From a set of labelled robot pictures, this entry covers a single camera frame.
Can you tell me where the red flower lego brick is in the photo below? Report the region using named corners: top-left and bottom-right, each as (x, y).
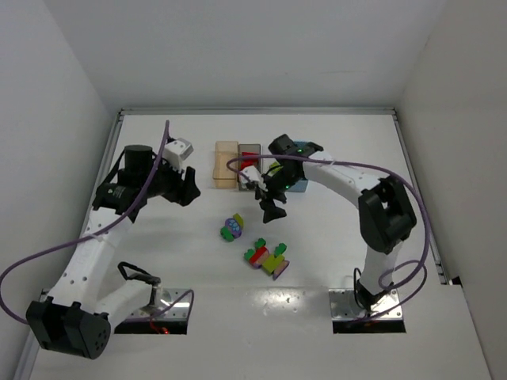
top-left (239, 151), bottom-right (259, 170)

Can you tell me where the purple flower lego stack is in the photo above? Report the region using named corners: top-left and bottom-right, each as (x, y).
top-left (219, 213), bottom-right (244, 242)

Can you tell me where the lime purple lego stack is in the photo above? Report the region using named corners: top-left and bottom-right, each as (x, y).
top-left (243, 237), bottom-right (290, 280)

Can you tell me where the lime square lego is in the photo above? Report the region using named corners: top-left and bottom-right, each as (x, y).
top-left (269, 161), bottom-right (281, 173)

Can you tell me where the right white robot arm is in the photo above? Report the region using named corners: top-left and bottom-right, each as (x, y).
top-left (241, 134), bottom-right (417, 310)

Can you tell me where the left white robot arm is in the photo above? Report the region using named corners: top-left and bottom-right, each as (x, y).
top-left (26, 139), bottom-right (200, 359)

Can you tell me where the clear transparent container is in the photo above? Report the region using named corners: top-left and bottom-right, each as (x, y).
top-left (257, 161), bottom-right (290, 200)

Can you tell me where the blue container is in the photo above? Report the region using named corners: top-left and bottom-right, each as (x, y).
top-left (287, 140), bottom-right (308, 193)

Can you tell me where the dark grey transparent container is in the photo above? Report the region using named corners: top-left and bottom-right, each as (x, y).
top-left (238, 143), bottom-right (262, 172)

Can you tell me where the orange transparent container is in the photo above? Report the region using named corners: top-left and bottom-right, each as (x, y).
top-left (213, 141), bottom-right (238, 189)

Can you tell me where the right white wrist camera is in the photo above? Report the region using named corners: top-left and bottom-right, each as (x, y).
top-left (238, 165), bottom-right (265, 190)

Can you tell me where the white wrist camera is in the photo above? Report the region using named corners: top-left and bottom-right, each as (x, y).
top-left (238, 165), bottom-right (265, 190)
top-left (162, 138), bottom-right (193, 171)

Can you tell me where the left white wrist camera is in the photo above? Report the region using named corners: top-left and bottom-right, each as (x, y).
top-left (162, 138), bottom-right (193, 171)

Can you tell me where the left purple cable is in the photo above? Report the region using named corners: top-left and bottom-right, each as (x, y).
top-left (0, 120), bottom-right (195, 324)

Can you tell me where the purple cable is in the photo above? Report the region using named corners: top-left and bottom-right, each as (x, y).
top-left (226, 154), bottom-right (432, 324)
top-left (0, 120), bottom-right (195, 324)

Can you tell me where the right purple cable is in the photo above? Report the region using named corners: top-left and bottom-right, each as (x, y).
top-left (226, 154), bottom-right (432, 324)

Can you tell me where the aluminium frame rail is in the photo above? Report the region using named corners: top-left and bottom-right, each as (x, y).
top-left (15, 107), bottom-right (457, 379)

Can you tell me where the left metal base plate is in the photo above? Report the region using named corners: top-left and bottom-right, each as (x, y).
top-left (124, 288), bottom-right (195, 323)

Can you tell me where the metal base plate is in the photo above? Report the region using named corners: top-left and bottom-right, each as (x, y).
top-left (124, 288), bottom-right (195, 323)
top-left (329, 287), bottom-right (405, 322)

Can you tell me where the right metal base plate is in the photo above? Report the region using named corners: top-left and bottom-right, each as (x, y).
top-left (329, 287), bottom-right (405, 322)

